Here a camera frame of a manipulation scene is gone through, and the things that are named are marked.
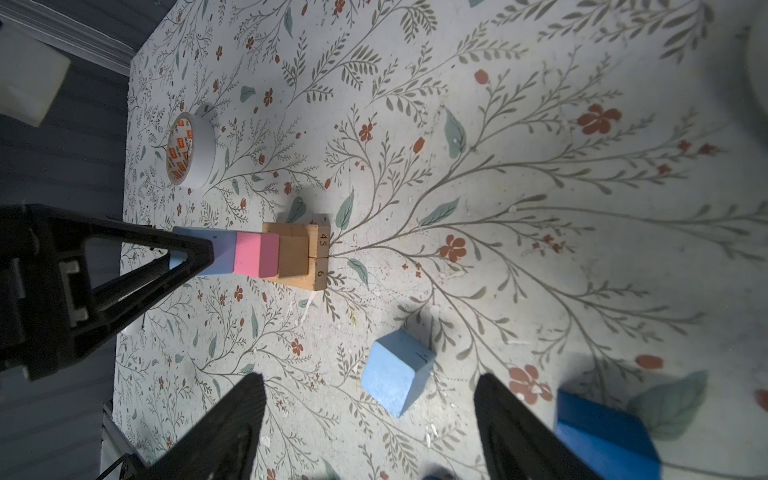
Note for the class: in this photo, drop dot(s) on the pink block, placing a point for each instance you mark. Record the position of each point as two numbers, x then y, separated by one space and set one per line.
257 254

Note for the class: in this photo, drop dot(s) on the small white plastic clip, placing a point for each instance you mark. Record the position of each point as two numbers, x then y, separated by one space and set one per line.
134 328

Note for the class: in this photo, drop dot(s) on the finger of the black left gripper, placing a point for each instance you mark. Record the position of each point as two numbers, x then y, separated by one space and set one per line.
78 311

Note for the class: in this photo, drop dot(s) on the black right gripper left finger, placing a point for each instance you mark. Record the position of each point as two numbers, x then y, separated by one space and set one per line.
223 444

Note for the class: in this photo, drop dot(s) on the dark blue cube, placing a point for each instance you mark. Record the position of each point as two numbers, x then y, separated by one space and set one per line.
614 444

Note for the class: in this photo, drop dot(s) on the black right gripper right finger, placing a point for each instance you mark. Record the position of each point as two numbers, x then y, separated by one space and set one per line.
515 443

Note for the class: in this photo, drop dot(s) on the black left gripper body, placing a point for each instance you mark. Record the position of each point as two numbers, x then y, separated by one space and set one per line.
19 244

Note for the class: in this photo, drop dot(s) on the plain wooden block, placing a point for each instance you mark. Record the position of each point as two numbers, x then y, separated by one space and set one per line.
293 257

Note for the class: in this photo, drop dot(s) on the wooden block with holes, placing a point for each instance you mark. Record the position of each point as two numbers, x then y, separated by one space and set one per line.
319 237

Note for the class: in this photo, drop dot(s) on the white round device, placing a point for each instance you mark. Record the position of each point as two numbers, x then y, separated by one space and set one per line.
756 58

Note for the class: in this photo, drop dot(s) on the tape roll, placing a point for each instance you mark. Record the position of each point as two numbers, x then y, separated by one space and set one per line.
191 151

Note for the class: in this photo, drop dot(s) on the light blue cube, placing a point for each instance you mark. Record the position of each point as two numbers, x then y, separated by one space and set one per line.
221 251

